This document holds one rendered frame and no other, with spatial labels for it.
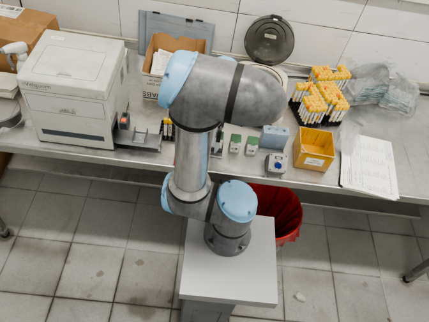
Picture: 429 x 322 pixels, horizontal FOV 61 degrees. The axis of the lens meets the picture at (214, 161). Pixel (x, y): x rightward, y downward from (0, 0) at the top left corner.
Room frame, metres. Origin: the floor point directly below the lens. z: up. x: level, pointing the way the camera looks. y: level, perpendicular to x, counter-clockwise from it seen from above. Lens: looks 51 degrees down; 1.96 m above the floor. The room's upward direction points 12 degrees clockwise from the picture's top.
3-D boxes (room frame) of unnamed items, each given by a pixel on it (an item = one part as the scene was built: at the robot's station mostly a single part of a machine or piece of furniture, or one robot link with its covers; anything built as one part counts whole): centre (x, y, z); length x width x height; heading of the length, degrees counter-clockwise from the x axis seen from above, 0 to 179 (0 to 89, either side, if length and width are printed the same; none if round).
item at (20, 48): (1.01, 0.78, 1.00); 0.09 x 0.08 x 0.24; 6
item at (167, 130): (0.97, 0.15, 0.93); 0.17 x 0.09 x 0.11; 96
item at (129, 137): (0.87, 0.31, 0.92); 0.21 x 0.07 x 0.05; 96
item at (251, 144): (0.95, -0.13, 0.91); 0.05 x 0.04 x 0.07; 6
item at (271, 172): (0.90, -0.23, 0.92); 0.13 x 0.07 x 0.08; 6
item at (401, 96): (1.45, -0.80, 0.94); 0.20 x 0.17 x 0.14; 67
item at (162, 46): (1.27, 0.25, 0.95); 0.29 x 0.25 x 0.15; 6
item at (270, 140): (1.00, -0.21, 0.92); 0.10 x 0.07 x 0.10; 97
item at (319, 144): (0.98, -0.37, 0.93); 0.13 x 0.13 x 0.10; 2
